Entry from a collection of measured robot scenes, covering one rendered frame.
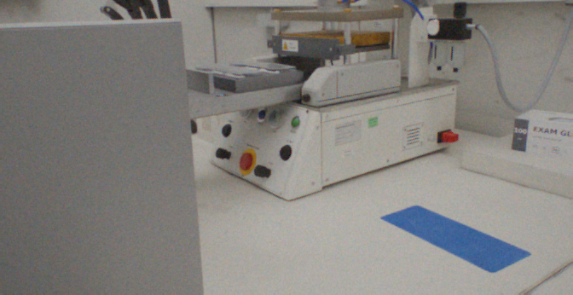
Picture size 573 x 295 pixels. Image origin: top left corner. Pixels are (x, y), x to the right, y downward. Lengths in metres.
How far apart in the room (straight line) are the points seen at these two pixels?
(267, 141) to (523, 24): 0.76
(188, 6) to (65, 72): 2.18
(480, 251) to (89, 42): 0.64
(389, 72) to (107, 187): 0.78
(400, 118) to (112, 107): 0.81
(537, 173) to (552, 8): 0.47
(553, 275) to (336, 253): 0.31
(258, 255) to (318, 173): 0.28
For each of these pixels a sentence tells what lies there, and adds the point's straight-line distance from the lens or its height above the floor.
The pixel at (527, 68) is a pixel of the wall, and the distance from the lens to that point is 1.46.
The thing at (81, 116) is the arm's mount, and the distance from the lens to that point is 0.45.
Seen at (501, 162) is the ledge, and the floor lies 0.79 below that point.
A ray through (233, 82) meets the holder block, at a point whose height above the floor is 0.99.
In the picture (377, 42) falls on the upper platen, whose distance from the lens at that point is 1.17.
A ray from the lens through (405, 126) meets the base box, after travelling 1.18.
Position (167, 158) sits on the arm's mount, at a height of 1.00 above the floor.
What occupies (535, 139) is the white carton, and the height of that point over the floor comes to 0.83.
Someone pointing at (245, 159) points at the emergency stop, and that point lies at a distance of 1.10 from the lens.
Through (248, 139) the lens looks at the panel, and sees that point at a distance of 1.12.
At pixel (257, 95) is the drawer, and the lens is 0.95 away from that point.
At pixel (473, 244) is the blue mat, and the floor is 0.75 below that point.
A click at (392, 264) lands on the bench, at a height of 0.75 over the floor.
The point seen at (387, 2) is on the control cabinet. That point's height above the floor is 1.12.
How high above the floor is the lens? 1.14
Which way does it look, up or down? 15 degrees down
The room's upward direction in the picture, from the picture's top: 2 degrees counter-clockwise
